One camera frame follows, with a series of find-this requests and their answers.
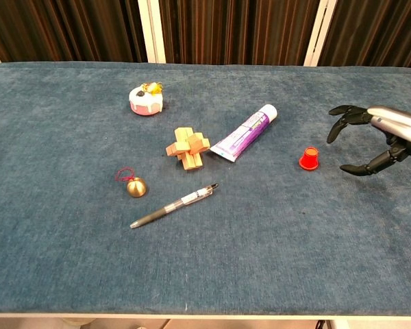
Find pink white toy cake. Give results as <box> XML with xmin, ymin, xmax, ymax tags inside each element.
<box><xmin>128</xmin><ymin>82</ymin><xmax>165</xmax><ymax>117</ymax></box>

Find gold bell with red string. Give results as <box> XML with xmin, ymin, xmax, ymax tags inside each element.
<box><xmin>114</xmin><ymin>167</ymin><xmax>149</xmax><ymax>199</ymax></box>

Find purple white toothpaste tube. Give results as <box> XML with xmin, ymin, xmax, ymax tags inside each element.
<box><xmin>210</xmin><ymin>103</ymin><xmax>279</xmax><ymax>163</ymax></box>

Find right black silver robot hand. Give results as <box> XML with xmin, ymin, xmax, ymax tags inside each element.
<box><xmin>326</xmin><ymin>104</ymin><xmax>411</xmax><ymax>177</ymax></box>

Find small red plastic cup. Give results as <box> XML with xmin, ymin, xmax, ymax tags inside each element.
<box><xmin>298</xmin><ymin>146</ymin><xmax>320</xmax><ymax>171</ymax></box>

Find dark striped curtain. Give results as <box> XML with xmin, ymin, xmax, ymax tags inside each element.
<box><xmin>0</xmin><ymin>0</ymin><xmax>411</xmax><ymax>69</ymax></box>

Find blue cloth table cover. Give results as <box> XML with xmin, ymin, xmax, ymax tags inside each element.
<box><xmin>0</xmin><ymin>60</ymin><xmax>411</xmax><ymax>315</ymax></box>

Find wooden burr puzzle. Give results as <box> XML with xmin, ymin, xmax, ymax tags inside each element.
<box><xmin>165</xmin><ymin>127</ymin><xmax>211</xmax><ymax>171</ymax></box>

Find black gel pen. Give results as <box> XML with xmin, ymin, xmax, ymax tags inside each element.
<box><xmin>129</xmin><ymin>183</ymin><xmax>219</xmax><ymax>230</ymax></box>

